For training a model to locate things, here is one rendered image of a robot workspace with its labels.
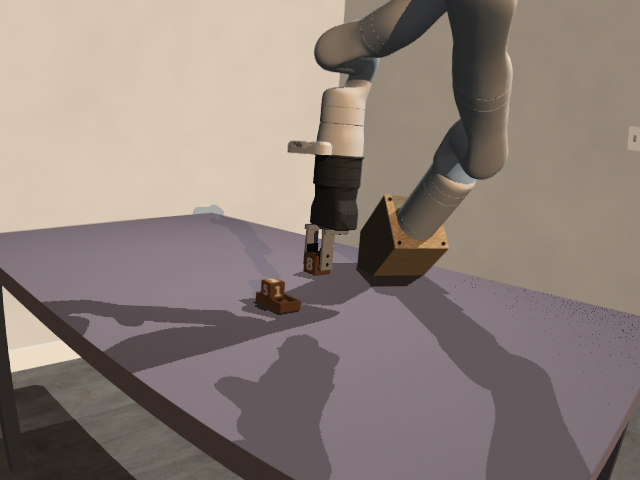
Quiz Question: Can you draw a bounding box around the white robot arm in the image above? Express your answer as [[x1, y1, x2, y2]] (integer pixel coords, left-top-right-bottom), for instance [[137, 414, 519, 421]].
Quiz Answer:
[[314, 0, 518, 240]]

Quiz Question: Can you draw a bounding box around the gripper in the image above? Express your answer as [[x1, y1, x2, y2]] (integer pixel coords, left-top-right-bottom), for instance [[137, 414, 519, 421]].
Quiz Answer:
[[288, 122, 364, 271]]

